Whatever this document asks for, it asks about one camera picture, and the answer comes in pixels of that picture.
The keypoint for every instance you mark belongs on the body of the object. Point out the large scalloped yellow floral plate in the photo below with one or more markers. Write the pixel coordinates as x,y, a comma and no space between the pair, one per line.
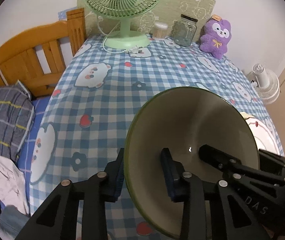
246,115

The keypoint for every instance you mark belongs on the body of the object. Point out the green desk fan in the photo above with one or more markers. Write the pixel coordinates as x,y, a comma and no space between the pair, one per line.
122,11

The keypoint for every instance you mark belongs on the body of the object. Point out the white standing fan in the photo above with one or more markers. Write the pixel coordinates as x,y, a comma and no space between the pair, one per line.
265,83

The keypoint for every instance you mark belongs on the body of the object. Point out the white crumpled cloth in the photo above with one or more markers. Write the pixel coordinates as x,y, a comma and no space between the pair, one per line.
12,186

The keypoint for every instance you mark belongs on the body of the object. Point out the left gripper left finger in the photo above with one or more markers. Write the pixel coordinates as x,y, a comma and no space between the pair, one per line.
57,216

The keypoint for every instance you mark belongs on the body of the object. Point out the blue checkered tablecloth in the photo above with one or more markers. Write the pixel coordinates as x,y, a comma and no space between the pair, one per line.
82,126

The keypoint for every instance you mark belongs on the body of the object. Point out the wooden bed headboard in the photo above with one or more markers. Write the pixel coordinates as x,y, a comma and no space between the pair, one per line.
34,56

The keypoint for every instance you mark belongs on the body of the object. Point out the small red white plate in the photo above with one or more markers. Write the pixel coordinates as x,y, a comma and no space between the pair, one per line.
262,135

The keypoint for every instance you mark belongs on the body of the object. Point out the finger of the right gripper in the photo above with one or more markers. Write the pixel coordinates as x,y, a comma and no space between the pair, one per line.
229,164
271,163

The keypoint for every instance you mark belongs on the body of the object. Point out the ceramic bowl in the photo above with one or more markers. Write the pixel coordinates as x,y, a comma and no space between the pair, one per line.
181,119

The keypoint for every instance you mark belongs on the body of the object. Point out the grey plaid pillow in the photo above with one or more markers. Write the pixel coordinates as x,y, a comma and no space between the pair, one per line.
16,116

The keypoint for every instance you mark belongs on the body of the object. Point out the green cartoon board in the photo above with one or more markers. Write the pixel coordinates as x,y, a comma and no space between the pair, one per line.
166,11

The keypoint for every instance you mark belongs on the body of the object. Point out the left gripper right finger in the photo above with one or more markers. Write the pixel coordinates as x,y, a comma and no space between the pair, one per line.
205,203

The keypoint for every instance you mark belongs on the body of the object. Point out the purple plush bunny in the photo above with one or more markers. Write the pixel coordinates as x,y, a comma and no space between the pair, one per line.
217,34

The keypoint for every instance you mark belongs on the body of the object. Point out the glass jar with black lid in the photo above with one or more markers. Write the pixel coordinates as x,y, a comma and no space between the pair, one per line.
184,30

